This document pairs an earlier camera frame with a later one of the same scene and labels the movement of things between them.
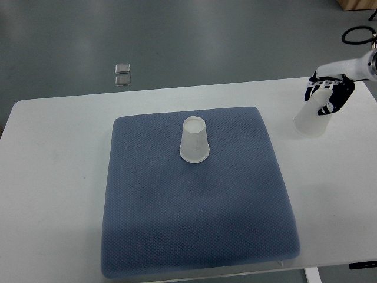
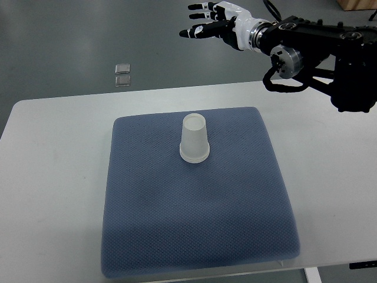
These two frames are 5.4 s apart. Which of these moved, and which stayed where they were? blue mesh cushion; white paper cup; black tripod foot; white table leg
Moved: white paper cup
Stayed: white table leg; blue mesh cushion; black tripod foot
